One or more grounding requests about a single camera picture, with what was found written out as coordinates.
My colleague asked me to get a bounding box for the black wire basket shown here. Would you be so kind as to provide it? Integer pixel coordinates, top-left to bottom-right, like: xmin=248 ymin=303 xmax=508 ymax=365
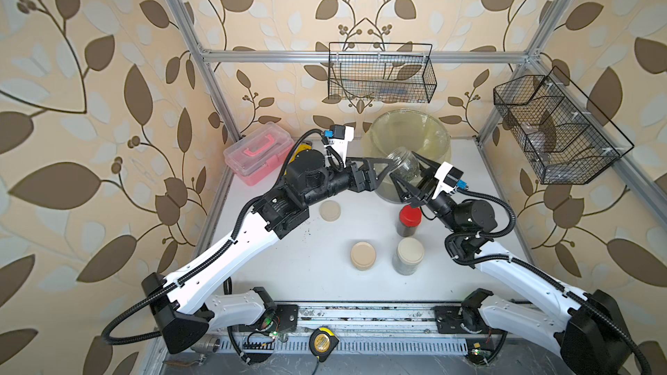
xmin=493 ymin=66 xmax=635 ymax=185
xmin=327 ymin=41 xmax=438 ymax=105

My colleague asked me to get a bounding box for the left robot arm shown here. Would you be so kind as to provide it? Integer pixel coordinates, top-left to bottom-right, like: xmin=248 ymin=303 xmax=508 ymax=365
xmin=101 ymin=125 xmax=398 ymax=353

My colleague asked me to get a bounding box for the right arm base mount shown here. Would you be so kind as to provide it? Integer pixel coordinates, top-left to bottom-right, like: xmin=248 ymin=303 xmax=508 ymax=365
xmin=433 ymin=288 xmax=504 ymax=336

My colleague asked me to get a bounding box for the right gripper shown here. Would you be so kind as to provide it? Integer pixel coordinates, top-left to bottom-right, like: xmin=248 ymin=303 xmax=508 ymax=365
xmin=397 ymin=153 xmax=464 ymax=235

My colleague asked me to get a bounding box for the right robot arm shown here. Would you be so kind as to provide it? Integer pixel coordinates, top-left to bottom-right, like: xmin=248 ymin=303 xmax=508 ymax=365
xmin=388 ymin=149 xmax=654 ymax=374

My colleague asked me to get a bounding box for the pink plastic toolbox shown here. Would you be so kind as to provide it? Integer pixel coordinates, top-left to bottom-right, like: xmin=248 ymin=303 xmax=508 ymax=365
xmin=223 ymin=123 xmax=295 ymax=186

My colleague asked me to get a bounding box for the ribbed glass jar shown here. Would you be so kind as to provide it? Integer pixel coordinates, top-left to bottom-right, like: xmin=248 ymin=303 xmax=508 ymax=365
xmin=387 ymin=147 xmax=420 ymax=180

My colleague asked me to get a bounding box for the black wire basket right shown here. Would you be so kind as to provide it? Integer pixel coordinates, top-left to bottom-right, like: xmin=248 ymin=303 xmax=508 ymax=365
xmin=493 ymin=66 xmax=635 ymax=185

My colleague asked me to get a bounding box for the beige lid short jar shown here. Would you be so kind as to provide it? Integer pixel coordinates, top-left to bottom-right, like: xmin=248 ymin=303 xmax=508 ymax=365
xmin=350 ymin=241 xmax=377 ymax=271

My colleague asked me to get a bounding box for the red lid tea jar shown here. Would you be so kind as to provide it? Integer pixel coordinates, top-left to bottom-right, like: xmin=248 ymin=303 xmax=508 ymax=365
xmin=396 ymin=205 xmax=423 ymax=237

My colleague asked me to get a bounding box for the beige lid tall jar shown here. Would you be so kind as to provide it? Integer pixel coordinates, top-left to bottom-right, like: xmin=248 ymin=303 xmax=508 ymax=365
xmin=393 ymin=237 xmax=425 ymax=275

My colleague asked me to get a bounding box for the metal mesh trash bin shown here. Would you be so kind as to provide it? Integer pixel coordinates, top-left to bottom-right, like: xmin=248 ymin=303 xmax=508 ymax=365
xmin=368 ymin=109 xmax=449 ymax=205

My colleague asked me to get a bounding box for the black wire basket back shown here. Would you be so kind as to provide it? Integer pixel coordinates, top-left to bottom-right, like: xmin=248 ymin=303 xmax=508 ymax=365
xmin=327 ymin=41 xmax=438 ymax=105

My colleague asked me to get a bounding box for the yellow black tape measure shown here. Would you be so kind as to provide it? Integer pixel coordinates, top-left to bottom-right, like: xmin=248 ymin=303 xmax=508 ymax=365
xmin=308 ymin=326 xmax=340 ymax=363

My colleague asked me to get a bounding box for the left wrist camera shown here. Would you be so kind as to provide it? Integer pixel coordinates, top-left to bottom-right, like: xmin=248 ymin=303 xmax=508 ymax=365
xmin=323 ymin=124 xmax=354 ymax=161

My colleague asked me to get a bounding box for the metal pipe fitting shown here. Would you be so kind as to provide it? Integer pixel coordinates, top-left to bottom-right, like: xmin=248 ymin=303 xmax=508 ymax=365
xmin=191 ymin=333 xmax=222 ymax=355

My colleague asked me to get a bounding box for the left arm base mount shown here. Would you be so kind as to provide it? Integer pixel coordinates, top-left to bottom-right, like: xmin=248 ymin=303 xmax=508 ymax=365
xmin=234 ymin=303 xmax=300 ymax=333

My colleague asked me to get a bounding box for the yellow pipe wrench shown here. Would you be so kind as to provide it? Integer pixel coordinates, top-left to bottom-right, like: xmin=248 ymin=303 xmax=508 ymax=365
xmin=283 ymin=140 xmax=313 ymax=167

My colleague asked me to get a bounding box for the aluminium frame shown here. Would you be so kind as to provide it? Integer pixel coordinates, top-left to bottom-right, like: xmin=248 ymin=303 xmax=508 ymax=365
xmin=132 ymin=0 xmax=667 ymax=375

